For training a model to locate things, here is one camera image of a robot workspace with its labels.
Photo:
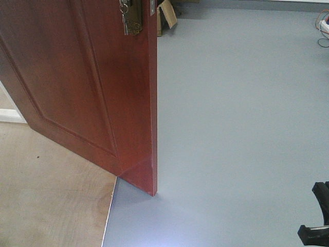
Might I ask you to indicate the brass lock plate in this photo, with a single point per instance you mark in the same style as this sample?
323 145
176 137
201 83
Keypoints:
134 17

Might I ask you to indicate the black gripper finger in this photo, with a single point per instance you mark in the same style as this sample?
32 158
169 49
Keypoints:
317 236
320 190

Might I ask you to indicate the brown wooden door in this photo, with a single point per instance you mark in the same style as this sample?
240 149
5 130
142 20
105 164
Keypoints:
78 80

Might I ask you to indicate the large open cardboard box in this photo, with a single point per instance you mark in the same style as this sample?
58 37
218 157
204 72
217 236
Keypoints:
165 16

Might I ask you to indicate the silver key bunch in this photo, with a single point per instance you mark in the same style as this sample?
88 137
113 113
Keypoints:
124 8

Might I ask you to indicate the silver latch plate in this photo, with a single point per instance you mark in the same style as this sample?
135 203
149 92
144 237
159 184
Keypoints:
152 7

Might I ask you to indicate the plywood floor board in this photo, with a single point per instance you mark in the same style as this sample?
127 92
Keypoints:
49 195

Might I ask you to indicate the white front wooden strip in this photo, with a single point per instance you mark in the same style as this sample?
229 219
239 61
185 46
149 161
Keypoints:
12 114

